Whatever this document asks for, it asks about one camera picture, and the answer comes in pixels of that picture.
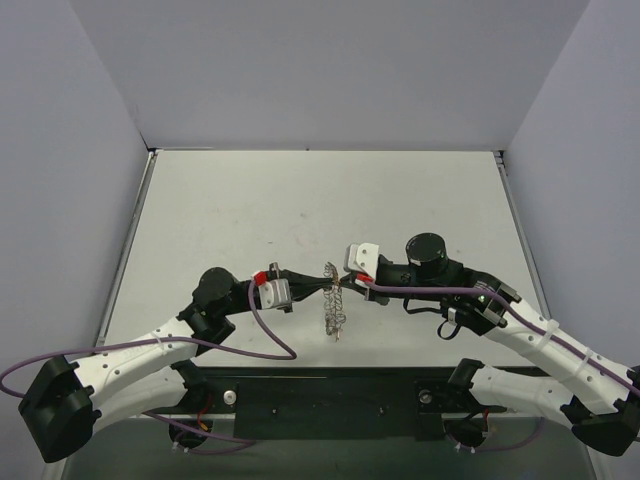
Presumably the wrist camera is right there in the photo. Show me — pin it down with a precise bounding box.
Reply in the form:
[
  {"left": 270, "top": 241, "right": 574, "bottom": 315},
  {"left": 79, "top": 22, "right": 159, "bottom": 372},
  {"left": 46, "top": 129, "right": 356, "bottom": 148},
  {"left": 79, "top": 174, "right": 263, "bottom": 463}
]
[
  {"left": 343, "top": 243, "right": 379, "bottom": 288},
  {"left": 251, "top": 262, "right": 293, "bottom": 313}
]

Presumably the aluminium table edge rail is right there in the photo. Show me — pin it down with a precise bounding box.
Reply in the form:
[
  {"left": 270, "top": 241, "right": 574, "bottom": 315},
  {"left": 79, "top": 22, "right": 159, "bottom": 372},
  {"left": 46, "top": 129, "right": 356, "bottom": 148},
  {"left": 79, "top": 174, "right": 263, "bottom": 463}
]
[{"left": 493, "top": 150, "right": 520, "bottom": 233}]

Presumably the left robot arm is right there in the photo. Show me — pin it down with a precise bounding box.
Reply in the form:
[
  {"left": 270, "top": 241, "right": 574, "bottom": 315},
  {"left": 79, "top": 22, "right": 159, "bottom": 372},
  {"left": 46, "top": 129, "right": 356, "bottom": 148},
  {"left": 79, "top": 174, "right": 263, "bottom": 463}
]
[{"left": 18, "top": 267, "right": 333, "bottom": 463}]

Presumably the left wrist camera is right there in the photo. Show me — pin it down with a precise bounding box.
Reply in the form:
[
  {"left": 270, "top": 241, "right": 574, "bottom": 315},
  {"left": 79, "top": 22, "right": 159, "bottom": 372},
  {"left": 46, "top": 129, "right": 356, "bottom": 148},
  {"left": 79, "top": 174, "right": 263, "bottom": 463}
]
[{"left": 251, "top": 262, "right": 293, "bottom": 313}]

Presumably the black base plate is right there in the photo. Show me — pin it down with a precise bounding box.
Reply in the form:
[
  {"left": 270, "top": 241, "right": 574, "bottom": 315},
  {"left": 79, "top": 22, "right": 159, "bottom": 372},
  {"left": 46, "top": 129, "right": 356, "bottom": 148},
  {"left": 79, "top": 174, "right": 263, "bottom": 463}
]
[{"left": 144, "top": 367, "right": 509, "bottom": 442}]

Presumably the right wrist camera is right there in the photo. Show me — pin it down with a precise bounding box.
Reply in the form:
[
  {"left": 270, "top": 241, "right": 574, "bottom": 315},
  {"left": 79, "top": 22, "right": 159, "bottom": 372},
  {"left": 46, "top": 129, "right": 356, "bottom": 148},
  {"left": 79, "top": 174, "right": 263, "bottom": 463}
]
[{"left": 343, "top": 243, "right": 379, "bottom": 288}]

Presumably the metal disc key organizer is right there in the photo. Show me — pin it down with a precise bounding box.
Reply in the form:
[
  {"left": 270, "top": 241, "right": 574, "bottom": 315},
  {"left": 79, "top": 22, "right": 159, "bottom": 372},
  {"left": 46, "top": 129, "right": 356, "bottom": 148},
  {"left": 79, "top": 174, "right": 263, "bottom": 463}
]
[{"left": 323, "top": 262, "right": 346, "bottom": 342}]

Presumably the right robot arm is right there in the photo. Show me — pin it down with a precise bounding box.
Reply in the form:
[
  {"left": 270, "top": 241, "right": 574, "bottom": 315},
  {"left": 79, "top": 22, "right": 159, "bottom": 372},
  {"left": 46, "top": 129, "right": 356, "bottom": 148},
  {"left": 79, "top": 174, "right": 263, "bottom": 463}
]
[{"left": 344, "top": 233, "right": 639, "bottom": 457}]

